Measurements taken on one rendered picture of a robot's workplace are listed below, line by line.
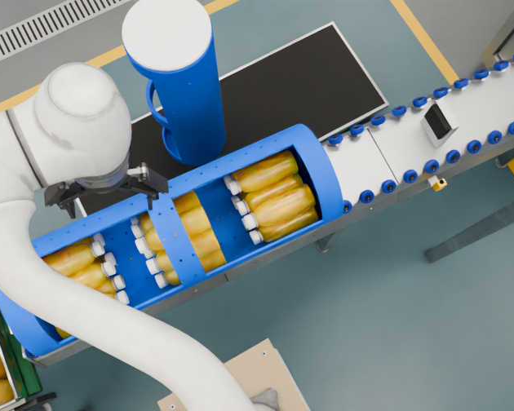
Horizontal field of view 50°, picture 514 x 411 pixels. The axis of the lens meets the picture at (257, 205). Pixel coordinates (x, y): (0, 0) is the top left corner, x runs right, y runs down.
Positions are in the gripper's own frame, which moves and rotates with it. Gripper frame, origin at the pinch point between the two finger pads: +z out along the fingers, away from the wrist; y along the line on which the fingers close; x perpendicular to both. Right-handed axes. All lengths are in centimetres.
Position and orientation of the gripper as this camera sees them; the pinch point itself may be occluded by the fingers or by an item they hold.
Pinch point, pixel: (111, 205)
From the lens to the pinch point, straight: 102.2
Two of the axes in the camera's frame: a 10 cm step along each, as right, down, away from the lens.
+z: -1.6, 3.1, 9.4
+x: -1.7, -9.5, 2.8
